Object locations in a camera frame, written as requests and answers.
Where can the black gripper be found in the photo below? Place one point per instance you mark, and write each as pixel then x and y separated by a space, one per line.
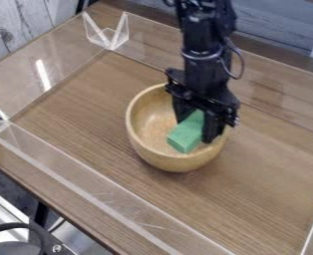
pixel 200 88

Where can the green rectangular block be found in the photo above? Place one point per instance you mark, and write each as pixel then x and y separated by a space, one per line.
pixel 185 136

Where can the light wooden bowl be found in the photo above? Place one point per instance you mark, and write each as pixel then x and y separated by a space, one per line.
pixel 158 146

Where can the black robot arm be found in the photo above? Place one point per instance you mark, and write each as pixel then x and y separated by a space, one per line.
pixel 206 23

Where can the clear acrylic tray walls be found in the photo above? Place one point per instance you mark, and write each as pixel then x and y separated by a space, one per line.
pixel 66 92

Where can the black table leg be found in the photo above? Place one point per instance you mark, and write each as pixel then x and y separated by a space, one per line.
pixel 42 214

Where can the black metal bracket with bolt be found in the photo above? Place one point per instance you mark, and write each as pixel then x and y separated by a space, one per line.
pixel 42 238

